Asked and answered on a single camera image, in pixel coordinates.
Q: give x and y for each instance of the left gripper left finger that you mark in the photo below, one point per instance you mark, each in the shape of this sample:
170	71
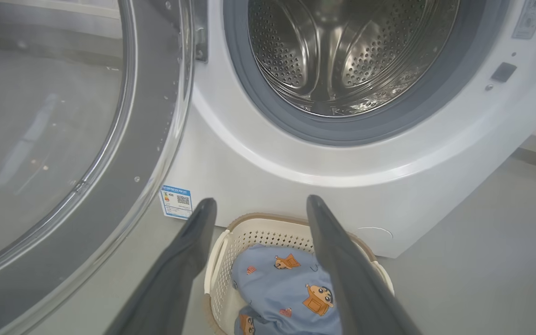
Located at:
170	288

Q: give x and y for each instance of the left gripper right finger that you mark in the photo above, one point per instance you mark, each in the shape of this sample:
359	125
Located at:
356	288

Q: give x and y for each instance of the blue cartoon print garment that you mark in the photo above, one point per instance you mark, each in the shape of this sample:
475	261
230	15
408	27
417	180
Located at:
286	288
249	324

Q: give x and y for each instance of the dark round glass washer door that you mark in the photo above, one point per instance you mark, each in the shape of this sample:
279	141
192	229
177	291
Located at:
147	116

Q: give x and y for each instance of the white front-load washing machine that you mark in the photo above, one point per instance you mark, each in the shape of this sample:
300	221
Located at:
389	195

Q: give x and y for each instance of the stainless steel washing machine drum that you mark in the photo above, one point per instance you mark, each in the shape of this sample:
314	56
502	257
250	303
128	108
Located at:
296	46

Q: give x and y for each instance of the black door latch socket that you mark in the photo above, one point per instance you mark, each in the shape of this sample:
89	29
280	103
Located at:
504	72

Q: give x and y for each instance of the round white filter cover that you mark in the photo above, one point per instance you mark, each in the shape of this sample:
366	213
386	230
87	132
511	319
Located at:
379	233

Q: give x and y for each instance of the blue energy label sticker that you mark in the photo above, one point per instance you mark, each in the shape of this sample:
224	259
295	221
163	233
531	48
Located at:
177	202

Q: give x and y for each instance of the cream laundry basket brown rim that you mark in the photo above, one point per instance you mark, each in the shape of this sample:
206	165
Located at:
249	232

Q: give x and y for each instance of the grey warning label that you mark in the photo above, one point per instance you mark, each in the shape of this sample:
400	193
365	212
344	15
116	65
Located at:
528	18

